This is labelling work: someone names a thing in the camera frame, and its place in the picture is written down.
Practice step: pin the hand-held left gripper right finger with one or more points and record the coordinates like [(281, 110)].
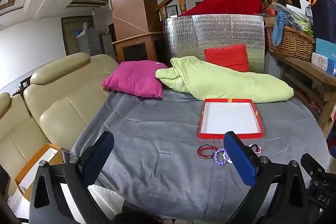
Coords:
[(240, 158)]

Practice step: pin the magenta pillow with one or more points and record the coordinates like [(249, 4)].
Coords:
[(136, 77)]

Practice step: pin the framed picture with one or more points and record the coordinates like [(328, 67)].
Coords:
[(172, 12)]

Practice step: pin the silver foil insulation box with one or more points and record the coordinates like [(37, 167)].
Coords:
[(215, 29)]

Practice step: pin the wooden cabinet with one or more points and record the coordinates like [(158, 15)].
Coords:
[(134, 49)]

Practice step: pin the wooden bench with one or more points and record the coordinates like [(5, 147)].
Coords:
[(309, 74)]

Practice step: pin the light green quilt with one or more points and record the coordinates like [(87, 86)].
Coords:
[(223, 82)]

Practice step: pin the grey blanket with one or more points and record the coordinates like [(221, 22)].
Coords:
[(157, 140)]

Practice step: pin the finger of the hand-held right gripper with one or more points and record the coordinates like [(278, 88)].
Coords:
[(313, 164)]

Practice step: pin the red cushion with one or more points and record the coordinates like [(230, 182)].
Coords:
[(228, 57)]

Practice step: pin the blue cardboard box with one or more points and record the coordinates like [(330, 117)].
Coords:
[(326, 47)]

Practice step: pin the silver metal bangle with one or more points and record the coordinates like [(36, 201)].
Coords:
[(205, 158)]

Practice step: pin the red blanket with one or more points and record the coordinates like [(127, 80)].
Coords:
[(231, 1)]

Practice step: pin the small grey refrigerator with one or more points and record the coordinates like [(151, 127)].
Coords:
[(107, 45)]

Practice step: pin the white printed box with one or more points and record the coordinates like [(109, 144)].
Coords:
[(321, 62)]

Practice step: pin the orange cardboard box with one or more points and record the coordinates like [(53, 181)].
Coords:
[(31, 171)]

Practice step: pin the wicker basket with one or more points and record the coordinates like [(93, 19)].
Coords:
[(291, 43)]

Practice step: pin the red box tray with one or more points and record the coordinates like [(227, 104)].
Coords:
[(228, 116)]

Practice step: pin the blue cloth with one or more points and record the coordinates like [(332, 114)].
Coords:
[(278, 27)]

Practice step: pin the beige leather sofa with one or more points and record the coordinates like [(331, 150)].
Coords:
[(57, 98)]

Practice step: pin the navy garment with orange collar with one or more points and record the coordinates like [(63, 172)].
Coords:
[(324, 16)]

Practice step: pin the large grey refrigerator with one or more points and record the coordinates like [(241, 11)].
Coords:
[(88, 43)]

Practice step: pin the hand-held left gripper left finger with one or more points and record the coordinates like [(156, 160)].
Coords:
[(98, 158)]

